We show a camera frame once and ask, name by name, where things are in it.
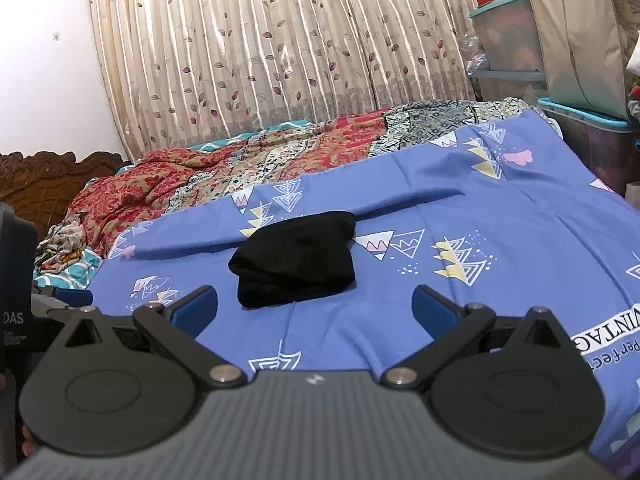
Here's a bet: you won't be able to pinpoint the crumpled floral cloth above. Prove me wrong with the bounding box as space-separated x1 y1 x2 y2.
36 212 90 272

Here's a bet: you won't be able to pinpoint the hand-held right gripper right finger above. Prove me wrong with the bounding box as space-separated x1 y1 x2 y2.
381 284 572 390

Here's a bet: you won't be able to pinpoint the black pants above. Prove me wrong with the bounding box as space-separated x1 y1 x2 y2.
228 211 359 309

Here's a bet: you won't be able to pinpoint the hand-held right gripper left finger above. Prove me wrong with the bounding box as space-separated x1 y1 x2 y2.
62 285 248 388

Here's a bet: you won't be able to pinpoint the clear storage box teal lid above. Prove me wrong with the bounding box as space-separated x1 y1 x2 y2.
469 0 547 75

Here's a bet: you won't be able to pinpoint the beige leaf-print curtain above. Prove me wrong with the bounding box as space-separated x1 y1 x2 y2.
85 0 493 161

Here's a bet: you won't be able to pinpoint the red patterned blanket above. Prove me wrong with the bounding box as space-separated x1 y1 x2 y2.
67 112 401 258

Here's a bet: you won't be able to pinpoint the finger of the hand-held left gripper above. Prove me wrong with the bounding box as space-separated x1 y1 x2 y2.
32 284 98 323

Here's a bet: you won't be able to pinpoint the grey patterned batik cloth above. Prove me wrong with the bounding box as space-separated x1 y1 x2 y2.
367 97 553 158

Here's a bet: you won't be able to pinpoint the beige pillow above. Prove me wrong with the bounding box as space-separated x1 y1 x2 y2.
515 0 640 122

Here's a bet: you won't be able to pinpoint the large storage box teal lid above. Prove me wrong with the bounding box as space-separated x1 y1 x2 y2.
536 96 640 198

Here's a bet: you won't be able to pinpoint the blue printed bed sheet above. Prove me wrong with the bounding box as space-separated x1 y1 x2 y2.
82 108 640 476

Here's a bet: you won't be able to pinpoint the carved wooden headboard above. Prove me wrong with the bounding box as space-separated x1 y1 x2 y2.
0 151 132 241

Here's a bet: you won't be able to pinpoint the teal patterned sheet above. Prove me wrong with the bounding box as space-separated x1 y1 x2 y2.
32 249 106 292

